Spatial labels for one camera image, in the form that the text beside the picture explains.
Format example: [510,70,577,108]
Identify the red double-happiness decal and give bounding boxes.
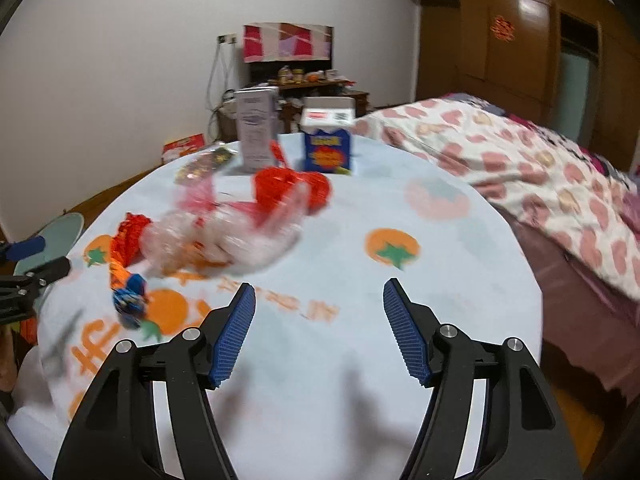
[489,15,515,42]

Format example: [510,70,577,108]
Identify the heart-print white quilt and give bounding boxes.
[355,99,639,300]

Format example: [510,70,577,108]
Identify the small dark snack packet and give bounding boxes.
[175,145,236,185]

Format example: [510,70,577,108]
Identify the tall grey white carton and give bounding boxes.
[235,86,278,172]

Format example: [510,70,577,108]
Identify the orange blue snack wrapper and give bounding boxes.
[110,212,152,330]

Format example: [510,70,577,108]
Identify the wooden tv cabinet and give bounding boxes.
[209,79,370,142]

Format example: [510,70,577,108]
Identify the red plastic bag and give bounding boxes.
[253,140,332,214]

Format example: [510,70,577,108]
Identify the light blue round basin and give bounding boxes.
[12,210,87,311]

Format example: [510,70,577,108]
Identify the clear plastic bag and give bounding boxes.
[140,178,310,274]

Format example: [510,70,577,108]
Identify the wall power socket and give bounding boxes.
[217,34,236,44]

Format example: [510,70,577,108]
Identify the red cardboard box on floor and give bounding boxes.
[160,133,206,165]

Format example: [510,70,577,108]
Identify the brown wooden wardrobe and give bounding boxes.
[416,0,639,170]

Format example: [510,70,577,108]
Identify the television with pink cover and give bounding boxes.
[243,22,334,82]

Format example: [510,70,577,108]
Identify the bed with mauve skirt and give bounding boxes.
[439,91,640,406]

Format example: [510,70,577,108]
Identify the blue white milk carton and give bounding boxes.
[300,96,356,174]

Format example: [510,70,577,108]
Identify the white fruit-print tablecloth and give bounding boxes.
[8,139,542,479]

